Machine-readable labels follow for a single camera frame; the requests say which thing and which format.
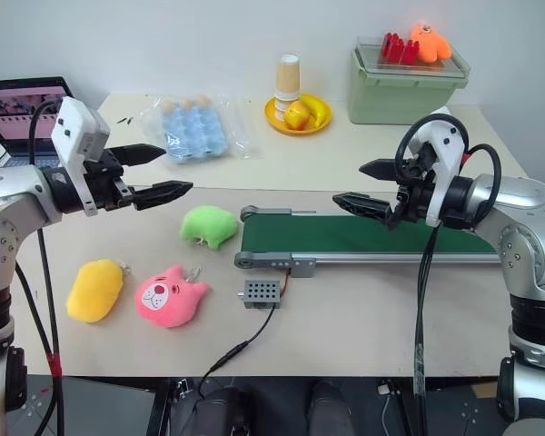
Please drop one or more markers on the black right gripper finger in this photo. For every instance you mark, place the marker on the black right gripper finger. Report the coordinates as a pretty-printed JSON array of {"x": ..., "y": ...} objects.
[
  {"x": 368, "y": 204},
  {"x": 381, "y": 169}
]

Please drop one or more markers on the clear plastic tray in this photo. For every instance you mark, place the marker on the clear plastic tray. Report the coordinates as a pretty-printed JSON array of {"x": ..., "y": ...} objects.
[{"x": 454, "y": 63}]

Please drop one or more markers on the orange octopus toy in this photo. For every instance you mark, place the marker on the orange octopus toy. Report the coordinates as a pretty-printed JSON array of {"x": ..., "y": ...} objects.
[{"x": 429, "y": 43}]

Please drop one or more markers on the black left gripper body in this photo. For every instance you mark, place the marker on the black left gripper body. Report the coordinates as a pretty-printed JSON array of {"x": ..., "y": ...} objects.
[{"x": 106, "y": 181}]

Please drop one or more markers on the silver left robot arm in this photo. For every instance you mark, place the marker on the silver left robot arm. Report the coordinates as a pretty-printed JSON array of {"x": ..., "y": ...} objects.
[{"x": 9, "y": 191}]

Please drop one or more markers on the yellow toy banana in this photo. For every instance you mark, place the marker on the yellow toy banana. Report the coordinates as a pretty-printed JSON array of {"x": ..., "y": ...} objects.
[{"x": 318, "y": 109}]

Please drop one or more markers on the open laptop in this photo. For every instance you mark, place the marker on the open laptop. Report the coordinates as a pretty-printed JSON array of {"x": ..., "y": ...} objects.
[{"x": 13, "y": 109}]

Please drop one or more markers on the pink bear plush toy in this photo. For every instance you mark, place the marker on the pink bear plush toy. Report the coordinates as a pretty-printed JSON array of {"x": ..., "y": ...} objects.
[{"x": 168, "y": 300}]

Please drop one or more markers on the blue egg tray in bag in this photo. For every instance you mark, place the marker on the blue egg tray in bag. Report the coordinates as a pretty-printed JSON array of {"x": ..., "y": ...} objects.
[{"x": 243, "y": 136}]

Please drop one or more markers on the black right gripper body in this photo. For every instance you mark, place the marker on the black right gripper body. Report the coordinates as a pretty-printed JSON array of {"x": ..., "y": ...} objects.
[{"x": 415, "y": 195}]

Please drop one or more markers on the yellow plush toy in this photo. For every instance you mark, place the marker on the yellow plush toy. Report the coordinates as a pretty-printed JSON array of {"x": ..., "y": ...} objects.
[{"x": 93, "y": 290}]

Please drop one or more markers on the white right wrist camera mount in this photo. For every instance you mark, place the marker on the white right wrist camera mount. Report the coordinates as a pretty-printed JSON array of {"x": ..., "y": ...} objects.
[{"x": 449, "y": 154}]

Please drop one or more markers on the dark rounded shape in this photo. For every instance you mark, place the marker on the dark rounded shape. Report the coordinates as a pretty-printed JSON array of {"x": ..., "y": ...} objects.
[
  {"x": 220, "y": 411},
  {"x": 329, "y": 409}
]

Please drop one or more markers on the orange toy fruit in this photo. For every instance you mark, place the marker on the orange toy fruit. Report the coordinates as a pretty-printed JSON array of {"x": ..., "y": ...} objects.
[{"x": 296, "y": 115}]

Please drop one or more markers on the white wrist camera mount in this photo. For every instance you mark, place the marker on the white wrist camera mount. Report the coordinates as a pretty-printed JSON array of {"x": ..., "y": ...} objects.
[
  {"x": 70, "y": 131},
  {"x": 449, "y": 154}
]

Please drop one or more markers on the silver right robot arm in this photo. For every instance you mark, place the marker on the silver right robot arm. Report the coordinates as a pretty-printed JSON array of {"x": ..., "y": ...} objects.
[{"x": 522, "y": 200}]

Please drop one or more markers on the red toy block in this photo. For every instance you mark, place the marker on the red toy block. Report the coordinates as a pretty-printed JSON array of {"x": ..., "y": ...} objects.
[
  {"x": 411, "y": 53},
  {"x": 390, "y": 47}
]

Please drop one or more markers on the brown egg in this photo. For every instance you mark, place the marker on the brown egg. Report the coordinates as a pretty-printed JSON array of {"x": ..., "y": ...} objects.
[
  {"x": 203, "y": 100},
  {"x": 185, "y": 103},
  {"x": 167, "y": 106}
]

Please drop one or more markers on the stacked paper cups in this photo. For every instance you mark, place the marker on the stacked paper cups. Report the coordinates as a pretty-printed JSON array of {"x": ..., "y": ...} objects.
[{"x": 287, "y": 77}]

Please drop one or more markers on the green storage box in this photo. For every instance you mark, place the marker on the green storage box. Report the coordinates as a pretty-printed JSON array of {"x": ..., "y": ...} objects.
[{"x": 390, "y": 100}]

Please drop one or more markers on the green plush toy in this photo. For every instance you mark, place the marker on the green plush toy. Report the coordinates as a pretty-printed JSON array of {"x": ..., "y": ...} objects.
[{"x": 209, "y": 224}]

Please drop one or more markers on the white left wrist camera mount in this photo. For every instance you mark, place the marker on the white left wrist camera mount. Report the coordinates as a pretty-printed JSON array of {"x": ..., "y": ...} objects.
[{"x": 70, "y": 131}]

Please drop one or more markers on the yellow plate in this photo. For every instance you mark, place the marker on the yellow plate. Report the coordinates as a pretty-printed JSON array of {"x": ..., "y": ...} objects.
[{"x": 320, "y": 126}]

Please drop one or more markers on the green conveyor belt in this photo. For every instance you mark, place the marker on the green conveyor belt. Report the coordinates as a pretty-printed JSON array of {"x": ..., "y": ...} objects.
[{"x": 345, "y": 236}]

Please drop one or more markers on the black table leg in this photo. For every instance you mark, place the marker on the black table leg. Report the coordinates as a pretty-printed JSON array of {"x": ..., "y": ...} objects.
[{"x": 158, "y": 409}]

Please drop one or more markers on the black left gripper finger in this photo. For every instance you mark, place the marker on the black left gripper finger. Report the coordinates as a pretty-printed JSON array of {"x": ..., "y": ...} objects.
[
  {"x": 141, "y": 153},
  {"x": 163, "y": 191}
]

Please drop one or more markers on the grey perforated control box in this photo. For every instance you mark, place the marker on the grey perforated control box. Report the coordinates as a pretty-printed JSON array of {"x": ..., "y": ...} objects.
[{"x": 261, "y": 293}]

